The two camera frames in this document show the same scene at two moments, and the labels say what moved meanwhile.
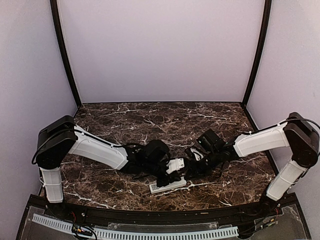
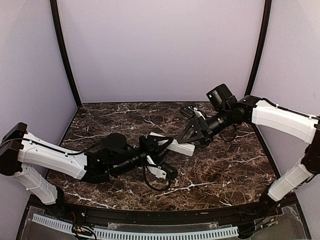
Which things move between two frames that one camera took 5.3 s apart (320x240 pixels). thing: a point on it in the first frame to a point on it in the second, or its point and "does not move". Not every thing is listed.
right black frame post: [268, 6] does not move
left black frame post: [61, 45] does not move
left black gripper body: [160, 183] to [151, 147]
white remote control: [154, 188] to [176, 146]
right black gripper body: [202, 169] to [206, 129]
